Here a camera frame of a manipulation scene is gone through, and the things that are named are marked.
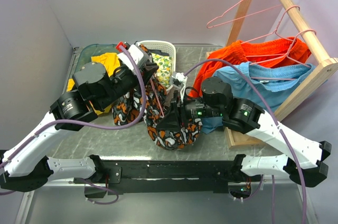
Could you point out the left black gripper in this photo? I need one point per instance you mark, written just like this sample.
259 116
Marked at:
149 68

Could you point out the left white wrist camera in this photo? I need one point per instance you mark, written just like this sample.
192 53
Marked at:
139 56

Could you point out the lemon print folded cloth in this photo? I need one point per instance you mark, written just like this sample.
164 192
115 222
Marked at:
164 70

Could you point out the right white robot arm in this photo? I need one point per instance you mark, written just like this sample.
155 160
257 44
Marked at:
301 159

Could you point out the pink wire hanger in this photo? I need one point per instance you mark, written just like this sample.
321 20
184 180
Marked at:
157 98
241 14

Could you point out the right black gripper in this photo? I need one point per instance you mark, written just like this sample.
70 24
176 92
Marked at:
171 120

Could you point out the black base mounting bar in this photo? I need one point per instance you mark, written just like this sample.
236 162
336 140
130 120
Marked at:
170 176

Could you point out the wooden clothes rack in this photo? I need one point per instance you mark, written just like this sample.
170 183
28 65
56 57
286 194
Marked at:
327 66

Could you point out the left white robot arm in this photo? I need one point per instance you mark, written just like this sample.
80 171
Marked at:
27 166

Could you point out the orange shorts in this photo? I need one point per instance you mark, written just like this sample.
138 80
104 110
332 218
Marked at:
272 54

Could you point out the white plastic basket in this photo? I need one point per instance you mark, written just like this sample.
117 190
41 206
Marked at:
163 46

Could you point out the camouflage patterned shorts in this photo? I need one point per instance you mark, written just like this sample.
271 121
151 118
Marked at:
127 108

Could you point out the light blue shorts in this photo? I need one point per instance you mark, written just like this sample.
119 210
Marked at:
274 84

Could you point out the yellow shorts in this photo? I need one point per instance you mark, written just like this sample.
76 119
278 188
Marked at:
111 62

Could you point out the teal plastic bin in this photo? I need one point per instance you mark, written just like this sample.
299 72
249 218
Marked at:
84 55

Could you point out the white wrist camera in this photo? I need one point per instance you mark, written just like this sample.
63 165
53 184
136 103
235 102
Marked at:
139 56
178 80

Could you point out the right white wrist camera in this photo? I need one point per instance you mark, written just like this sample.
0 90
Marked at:
178 80

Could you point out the aluminium rail frame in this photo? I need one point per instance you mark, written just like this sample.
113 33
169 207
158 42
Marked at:
276 201

